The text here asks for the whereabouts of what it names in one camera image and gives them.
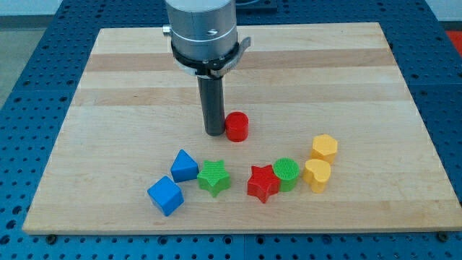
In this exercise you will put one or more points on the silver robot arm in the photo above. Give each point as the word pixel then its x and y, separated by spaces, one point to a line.
pixel 204 37

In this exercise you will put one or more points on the wooden board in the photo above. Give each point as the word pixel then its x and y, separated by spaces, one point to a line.
pixel 134 110

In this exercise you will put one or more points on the red cylinder block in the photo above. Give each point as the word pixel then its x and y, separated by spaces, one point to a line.
pixel 237 126

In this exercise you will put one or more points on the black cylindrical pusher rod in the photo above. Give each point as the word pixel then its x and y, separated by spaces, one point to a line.
pixel 212 104

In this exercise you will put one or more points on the green star block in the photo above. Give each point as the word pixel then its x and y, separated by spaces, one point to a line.
pixel 213 177

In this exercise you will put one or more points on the blue triangle block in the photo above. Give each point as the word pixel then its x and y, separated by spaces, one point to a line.
pixel 184 167

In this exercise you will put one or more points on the red star block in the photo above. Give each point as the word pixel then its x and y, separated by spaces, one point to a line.
pixel 263 183

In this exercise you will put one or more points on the green cylinder block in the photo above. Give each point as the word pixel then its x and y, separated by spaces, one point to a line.
pixel 287 170

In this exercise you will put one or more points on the blue cube block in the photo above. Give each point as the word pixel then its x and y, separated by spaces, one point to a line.
pixel 166 195

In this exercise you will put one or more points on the yellow hexagon block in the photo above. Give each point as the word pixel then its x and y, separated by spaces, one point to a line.
pixel 324 147

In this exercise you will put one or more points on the yellow heart block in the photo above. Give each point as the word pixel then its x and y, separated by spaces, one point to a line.
pixel 316 174

